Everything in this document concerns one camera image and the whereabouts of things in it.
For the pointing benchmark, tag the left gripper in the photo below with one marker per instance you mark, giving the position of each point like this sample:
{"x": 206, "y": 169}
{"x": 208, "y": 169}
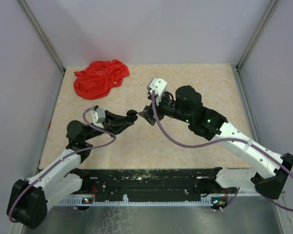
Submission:
{"x": 115, "y": 123}

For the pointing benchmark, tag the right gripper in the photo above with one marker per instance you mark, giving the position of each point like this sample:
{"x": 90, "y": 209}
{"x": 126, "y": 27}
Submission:
{"x": 148, "y": 113}

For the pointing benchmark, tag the black earbud case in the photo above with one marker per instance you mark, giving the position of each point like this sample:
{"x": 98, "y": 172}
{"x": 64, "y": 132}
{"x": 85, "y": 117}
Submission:
{"x": 131, "y": 116}

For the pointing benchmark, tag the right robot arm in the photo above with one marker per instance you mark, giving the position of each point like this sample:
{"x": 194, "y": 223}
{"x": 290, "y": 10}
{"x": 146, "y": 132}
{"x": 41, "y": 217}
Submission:
{"x": 268, "y": 171}

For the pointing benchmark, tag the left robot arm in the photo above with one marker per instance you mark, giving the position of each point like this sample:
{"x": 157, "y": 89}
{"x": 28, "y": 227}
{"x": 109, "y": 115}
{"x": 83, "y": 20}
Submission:
{"x": 31, "y": 199}

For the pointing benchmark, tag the red cloth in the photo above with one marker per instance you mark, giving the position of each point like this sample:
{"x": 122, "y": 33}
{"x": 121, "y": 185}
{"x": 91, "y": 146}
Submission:
{"x": 97, "y": 80}

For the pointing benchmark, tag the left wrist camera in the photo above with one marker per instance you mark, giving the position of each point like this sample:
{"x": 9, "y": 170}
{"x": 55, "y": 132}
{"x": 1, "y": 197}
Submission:
{"x": 98, "y": 117}

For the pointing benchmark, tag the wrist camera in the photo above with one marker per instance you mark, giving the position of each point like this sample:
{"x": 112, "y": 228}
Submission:
{"x": 98, "y": 117}
{"x": 159, "y": 86}

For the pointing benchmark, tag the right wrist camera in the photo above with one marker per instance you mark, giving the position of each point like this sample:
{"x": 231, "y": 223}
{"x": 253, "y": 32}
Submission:
{"x": 159, "y": 86}

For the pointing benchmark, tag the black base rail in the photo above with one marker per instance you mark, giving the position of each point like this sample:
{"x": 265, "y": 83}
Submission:
{"x": 151, "y": 185}

